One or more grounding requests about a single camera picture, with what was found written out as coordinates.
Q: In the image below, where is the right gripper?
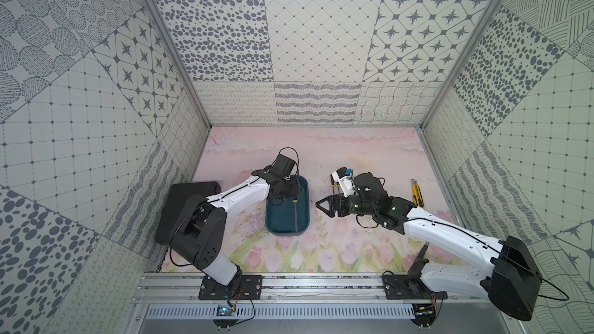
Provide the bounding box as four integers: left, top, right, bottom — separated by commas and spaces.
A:
315, 192, 377, 218

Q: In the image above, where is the teal plastic storage box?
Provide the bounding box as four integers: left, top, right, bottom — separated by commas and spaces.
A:
265, 176, 310, 237

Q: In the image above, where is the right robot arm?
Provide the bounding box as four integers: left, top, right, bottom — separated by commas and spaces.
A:
316, 168, 543, 322

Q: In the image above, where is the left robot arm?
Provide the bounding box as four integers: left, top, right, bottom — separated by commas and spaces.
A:
155, 153, 301, 291

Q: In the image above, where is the black tool case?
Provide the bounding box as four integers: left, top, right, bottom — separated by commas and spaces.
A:
155, 181, 221, 246

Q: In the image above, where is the yellow utility knife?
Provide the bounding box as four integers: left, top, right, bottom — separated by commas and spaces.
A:
411, 179, 425, 209

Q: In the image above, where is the right controller board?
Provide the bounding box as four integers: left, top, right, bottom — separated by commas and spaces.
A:
411, 305, 436, 328

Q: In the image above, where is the green circuit board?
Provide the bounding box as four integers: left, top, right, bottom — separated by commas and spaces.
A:
216, 305, 235, 317

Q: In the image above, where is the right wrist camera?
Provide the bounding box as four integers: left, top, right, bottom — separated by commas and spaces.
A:
331, 167, 355, 197

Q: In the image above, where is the hammer with black handle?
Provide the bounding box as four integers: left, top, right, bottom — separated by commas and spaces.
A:
415, 243, 429, 264

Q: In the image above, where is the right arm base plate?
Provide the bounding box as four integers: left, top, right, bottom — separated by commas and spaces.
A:
381, 272, 448, 301

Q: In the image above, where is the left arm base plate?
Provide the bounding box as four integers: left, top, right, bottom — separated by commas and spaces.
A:
199, 275, 263, 301

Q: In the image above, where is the aluminium rail frame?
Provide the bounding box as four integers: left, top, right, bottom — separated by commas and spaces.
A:
131, 271, 514, 305

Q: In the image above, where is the white slotted cable duct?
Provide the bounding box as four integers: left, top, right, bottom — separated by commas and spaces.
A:
146, 302, 414, 319

